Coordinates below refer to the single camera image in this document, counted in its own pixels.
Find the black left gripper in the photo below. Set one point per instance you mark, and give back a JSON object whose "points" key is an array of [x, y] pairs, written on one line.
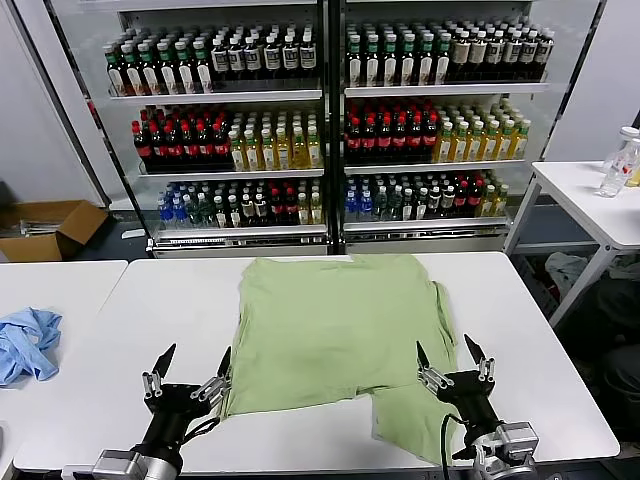
{"points": [[175, 400]]}

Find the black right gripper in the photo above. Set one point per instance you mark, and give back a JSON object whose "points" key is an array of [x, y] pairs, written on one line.
{"points": [[470, 395]]}

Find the light green T-shirt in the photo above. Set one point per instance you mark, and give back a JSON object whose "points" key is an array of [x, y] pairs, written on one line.
{"points": [[325, 325]]}

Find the crumpled grey cloth heap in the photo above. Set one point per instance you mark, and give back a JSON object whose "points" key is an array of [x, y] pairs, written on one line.
{"points": [[565, 267]]}

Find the white floor plate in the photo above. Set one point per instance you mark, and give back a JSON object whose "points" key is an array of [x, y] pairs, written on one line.
{"points": [[132, 233]]}

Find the small dark bottle white cap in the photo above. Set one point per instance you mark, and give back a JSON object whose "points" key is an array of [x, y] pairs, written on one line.
{"points": [[407, 206], [260, 210], [234, 212], [434, 204], [421, 205], [447, 204], [220, 212], [246, 210]]}

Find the cola bottle red cap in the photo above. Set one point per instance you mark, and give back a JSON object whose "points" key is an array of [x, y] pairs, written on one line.
{"points": [[187, 145], [475, 201], [385, 140], [400, 140], [354, 140], [430, 140], [370, 140], [276, 210], [171, 145], [461, 202], [156, 145], [415, 140], [140, 145], [202, 145], [219, 145], [290, 210]]}

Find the green water bottle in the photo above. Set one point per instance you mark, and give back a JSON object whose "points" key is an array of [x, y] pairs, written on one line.
{"points": [[381, 205], [192, 212], [395, 205], [206, 212]]}

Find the blue water bottle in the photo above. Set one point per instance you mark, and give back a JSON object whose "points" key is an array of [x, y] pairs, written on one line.
{"points": [[366, 207], [177, 212], [162, 212], [351, 207]]}

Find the yellow drink bottle white cap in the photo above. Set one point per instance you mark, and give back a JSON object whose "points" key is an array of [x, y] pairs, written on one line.
{"points": [[444, 145], [316, 212], [521, 145], [268, 155], [313, 155], [460, 145], [491, 145], [501, 201], [487, 202], [506, 145], [236, 155], [303, 212], [298, 155], [283, 155], [252, 155], [475, 145]]}

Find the crumpled light blue shirt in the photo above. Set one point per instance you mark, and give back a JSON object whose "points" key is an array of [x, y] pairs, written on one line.
{"points": [[30, 345]]}

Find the open cardboard box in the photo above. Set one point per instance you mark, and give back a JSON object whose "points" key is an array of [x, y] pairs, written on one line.
{"points": [[75, 220]]}

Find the white side table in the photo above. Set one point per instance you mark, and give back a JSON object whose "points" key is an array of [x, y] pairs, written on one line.
{"points": [[575, 190]]}

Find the bundle of metal rods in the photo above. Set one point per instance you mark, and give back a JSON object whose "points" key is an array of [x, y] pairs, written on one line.
{"points": [[37, 226]]}

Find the clear bottle red label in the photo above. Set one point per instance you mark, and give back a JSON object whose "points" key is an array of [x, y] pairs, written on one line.
{"points": [[614, 181]]}

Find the clear bottle yellow liquid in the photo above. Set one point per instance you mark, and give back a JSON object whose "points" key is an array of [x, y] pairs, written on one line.
{"points": [[634, 176]]}

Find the glass door drinks cooler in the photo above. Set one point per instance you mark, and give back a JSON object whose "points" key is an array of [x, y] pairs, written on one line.
{"points": [[215, 95], [440, 90]]}

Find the tall clear bottle white cap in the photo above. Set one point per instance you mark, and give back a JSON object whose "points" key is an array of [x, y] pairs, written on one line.
{"points": [[625, 145]]}

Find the green cap tea bottle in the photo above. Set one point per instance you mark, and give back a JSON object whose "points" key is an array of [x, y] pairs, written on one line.
{"points": [[203, 75], [442, 65], [372, 65], [185, 75], [168, 75], [390, 65], [408, 65], [354, 65], [133, 75], [425, 65], [116, 75], [150, 75]]}

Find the dark bottle beige label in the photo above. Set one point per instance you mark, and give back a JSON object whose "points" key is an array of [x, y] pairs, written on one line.
{"points": [[477, 50], [461, 50]]}

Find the dark bottle white label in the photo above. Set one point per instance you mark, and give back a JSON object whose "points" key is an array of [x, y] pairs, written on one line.
{"points": [[546, 50], [220, 57], [236, 57], [511, 50], [291, 57], [529, 50], [495, 50], [308, 57], [253, 57], [272, 57]]}

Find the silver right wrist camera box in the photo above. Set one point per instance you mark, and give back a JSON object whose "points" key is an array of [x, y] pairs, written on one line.
{"points": [[520, 436]]}

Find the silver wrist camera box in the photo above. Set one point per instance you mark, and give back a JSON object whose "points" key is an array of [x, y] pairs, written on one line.
{"points": [[117, 464], [520, 436]]}

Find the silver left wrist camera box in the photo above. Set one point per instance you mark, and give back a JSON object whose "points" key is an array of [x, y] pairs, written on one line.
{"points": [[117, 464]]}

